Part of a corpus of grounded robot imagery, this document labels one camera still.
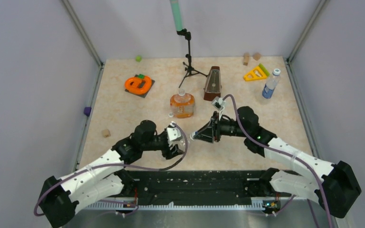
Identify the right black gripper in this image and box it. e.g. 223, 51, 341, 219
194, 112, 248, 143

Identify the orange clear plastic bottle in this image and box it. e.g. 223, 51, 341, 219
170, 88, 195, 118

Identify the clear bottle blue cap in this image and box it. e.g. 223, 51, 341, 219
174, 138, 191, 153

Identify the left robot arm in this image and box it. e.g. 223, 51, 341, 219
33, 120, 189, 228

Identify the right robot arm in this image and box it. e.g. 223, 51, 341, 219
190, 106, 362, 219

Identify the blue water bottle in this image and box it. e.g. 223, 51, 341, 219
261, 68, 281, 99

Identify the brown metronome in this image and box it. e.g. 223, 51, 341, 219
203, 66, 222, 101

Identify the wooden cube near left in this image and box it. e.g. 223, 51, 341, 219
101, 129, 111, 138

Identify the black tripod stand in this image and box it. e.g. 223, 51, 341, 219
177, 28, 208, 88

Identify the yellow triangle toy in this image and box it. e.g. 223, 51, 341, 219
243, 66, 267, 82

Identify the green stick toy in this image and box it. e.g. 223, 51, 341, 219
259, 63, 270, 77

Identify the left wooden block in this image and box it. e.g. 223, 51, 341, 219
242, 52, 250, 66

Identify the wooden block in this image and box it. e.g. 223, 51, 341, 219
252, 52, 262, 61
242, 52, 250, 66

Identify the purple block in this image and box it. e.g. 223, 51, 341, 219
83, 106, 92, 117

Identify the right wooden block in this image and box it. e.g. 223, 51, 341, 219
252, 52, 262, 61

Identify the small green cube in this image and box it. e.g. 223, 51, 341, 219
135, 55, 142, 62

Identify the green foam microphone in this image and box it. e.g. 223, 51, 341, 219
170, 0, 184, 32

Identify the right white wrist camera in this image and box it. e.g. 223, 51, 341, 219
211, 97, 226, 120

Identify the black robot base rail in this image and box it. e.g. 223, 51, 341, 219
94, 170, 307, 215

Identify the grey square base plate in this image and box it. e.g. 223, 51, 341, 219
125, 74, 155, 99

